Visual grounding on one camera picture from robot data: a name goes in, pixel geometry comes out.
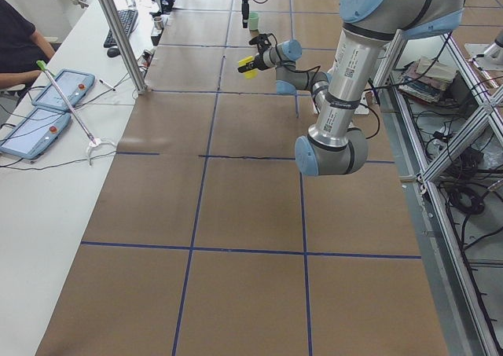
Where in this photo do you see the yellow paper cup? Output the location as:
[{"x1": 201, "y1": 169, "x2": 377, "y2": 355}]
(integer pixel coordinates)
[{"x1": 237, "y1": 56, "x2": 258, "y2": 79}]

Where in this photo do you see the green paper cup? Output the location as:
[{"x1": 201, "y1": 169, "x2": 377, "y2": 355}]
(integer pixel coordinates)
[{"x1": 248, "y1": 12, "x2": 259, "y2": 31}]

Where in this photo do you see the steel cylinder cup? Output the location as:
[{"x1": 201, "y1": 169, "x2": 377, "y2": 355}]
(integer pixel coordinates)
[{"x1": 153, "y1": 17, "x2": 164, "y2": 30}]

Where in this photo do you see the stack of books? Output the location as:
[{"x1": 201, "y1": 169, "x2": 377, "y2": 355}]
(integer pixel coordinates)
[{"x1": 398, "y1": 57, "x2": 457, "y2": 104}]

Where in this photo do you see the black keyboard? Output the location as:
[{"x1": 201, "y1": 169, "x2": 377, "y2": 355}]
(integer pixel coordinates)
[{"x1": 102, "y1": 8, "x2": 139, "y2": 49}]

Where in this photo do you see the black computer mouse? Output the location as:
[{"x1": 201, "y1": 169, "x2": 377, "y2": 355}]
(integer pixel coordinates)
[{"x1": 107, "y1": 46, "x2": 120, "y2": 58}]

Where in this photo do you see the black marker pen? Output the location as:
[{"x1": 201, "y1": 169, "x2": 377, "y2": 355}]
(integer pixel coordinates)
[{"x1": 98, "y1": 79, "x2": 116, "y2": 92}]

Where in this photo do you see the reacher grabber stick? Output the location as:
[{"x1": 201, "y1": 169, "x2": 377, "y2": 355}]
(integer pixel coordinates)
[{"x1": 36, "y1": 60, "x2": 116, "y2": 166}]

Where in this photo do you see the teach pendant tablet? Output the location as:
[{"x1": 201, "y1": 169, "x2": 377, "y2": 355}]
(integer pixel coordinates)
[
  {"x1": 1, "y1": 107, "x2": 72, "y2": 160},
  {"x1": 32, "y1": 69, "x2": 95, "y2": 112}
]

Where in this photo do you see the seated person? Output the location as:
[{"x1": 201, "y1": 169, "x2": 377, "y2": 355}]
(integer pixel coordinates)
[{"x1": 1, "y1": 0, "x2": 55, "y2": 89}]

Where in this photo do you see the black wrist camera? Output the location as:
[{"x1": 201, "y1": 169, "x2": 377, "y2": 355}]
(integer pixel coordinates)
[{"x1": 248, "y1": 33, "x2": 272, "y2": 53}]

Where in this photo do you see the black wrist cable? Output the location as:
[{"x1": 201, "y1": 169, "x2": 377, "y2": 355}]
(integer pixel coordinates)
[{"x1": 266, "y1": 33, "x2": 382, "y2": 140}]

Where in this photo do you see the white pedestal base plate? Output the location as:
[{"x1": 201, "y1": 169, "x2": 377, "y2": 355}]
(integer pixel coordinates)
[{"x1": 311, "y1": 91, "x2": 370, "y2": 116}]

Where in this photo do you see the aluminium frame post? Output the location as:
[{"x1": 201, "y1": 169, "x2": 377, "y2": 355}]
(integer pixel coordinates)
[{"x1": 98, "y1": 0, "x2": 147, "y2": 94}]

